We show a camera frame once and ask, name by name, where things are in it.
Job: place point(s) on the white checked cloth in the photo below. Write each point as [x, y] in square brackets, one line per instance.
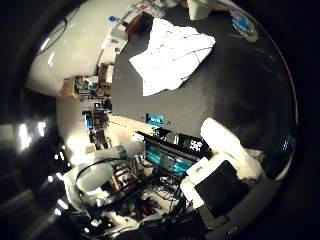
[171, 56]

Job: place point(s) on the cluttered storage shelf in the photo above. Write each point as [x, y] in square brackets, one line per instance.
[87, 86]

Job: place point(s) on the white cardboard box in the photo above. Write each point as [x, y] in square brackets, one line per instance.
[115, 43]

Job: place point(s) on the black electronics rack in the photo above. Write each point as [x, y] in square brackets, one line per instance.
[173, 150]

